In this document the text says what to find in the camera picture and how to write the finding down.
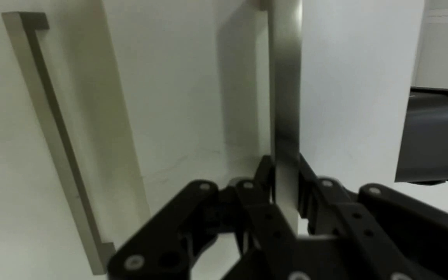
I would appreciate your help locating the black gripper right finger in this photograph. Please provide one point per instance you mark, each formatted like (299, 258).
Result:
(390, 234)

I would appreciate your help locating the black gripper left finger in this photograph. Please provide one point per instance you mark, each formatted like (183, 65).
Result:
(183, 228)

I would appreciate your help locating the white cabinet door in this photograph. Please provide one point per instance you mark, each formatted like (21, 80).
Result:
(287, 79)

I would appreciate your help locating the black plastic bin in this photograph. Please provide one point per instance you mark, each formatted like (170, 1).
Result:
(436, 135)

